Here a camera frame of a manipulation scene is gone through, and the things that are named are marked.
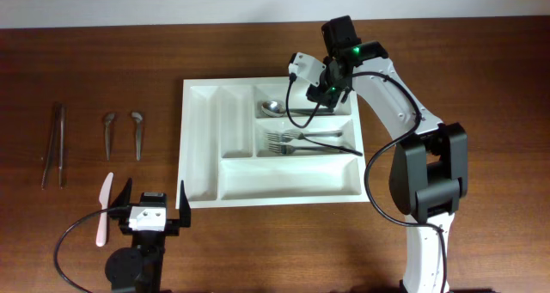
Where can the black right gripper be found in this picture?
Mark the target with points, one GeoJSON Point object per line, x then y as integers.
{"type": "Point", "coordinates": [329, 96]}

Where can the black-handled steel fork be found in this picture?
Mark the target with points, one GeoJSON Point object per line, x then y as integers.
{"type": "Point", "coordinates": [344, 149]}

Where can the steel tablespoon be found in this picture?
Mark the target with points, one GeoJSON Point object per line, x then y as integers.
{"type": "Point", "coordinates": [273, 109]}
{"type": "Point", "coordinates": [308, 111]}

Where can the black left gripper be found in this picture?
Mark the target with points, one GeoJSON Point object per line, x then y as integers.
{"type": "Point", "coordinates": [173, 225]}

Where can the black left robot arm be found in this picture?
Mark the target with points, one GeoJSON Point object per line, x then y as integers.
{"type": "Point", "coordinates": [138, 268]}

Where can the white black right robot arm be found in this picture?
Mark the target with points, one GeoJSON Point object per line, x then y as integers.
{"type": "Point", "coordinates": [429, 172]}

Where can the white cutlery tray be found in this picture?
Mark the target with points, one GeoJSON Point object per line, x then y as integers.
{"type": "Point", "coordinates": [226, 159]}

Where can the pink plastic knife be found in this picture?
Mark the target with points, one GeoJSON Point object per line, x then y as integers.
{"type": "Point", "coordinates": [101, 234]}

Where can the small steel spoon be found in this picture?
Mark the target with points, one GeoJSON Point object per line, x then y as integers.
{"type": "Point", "coordinates": [107, 121]}
{"type": "Point", "coordinates": [138, 119]}

